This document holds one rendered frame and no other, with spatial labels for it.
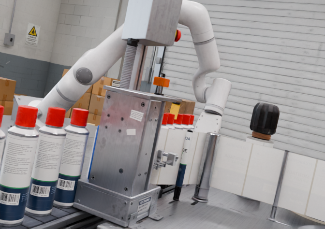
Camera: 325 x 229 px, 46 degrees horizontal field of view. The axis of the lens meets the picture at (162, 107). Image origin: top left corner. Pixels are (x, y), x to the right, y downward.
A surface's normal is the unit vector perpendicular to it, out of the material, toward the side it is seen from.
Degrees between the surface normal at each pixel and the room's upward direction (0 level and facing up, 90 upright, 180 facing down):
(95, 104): 90
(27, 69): 90
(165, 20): 90
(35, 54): 90
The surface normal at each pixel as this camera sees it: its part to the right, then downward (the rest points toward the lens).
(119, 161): -0.41, -0.04
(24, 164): 0.61, 0.17
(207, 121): -0.32, -0.36
